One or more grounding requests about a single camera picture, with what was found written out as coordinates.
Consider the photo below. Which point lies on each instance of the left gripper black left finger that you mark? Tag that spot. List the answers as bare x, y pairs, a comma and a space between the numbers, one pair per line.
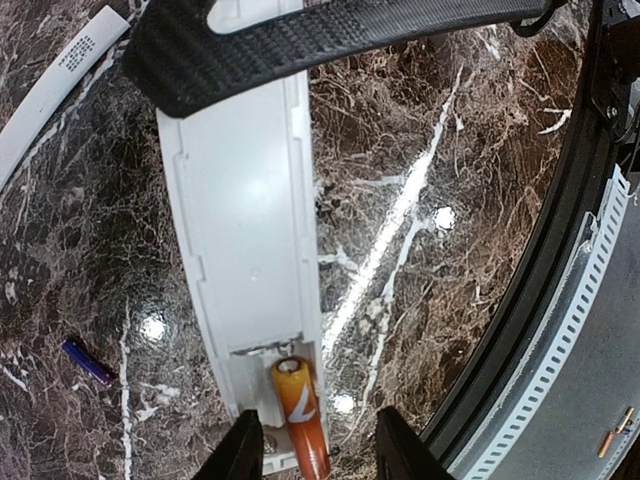
240, 454

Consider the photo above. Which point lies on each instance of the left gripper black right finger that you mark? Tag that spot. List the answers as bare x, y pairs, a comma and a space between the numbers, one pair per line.
400, 454

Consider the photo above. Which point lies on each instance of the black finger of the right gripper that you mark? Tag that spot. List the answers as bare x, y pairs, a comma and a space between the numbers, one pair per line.
182, 66

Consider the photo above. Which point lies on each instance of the orange battery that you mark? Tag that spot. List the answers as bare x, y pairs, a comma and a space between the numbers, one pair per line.
295, 390

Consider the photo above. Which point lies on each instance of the white remote battery cover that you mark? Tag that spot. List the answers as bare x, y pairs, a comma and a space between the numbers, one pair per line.
56, 83

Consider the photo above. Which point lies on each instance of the white remote control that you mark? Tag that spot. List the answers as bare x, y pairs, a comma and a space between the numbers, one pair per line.
240, 179

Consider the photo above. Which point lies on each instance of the purple battery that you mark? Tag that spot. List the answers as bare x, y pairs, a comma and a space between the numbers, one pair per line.
78, 353

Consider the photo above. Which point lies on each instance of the grey slotted cable duct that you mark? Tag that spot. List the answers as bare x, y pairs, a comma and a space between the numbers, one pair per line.
554, 339

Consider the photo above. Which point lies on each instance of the black front rail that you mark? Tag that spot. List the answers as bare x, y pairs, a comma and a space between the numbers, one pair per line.
597, 126

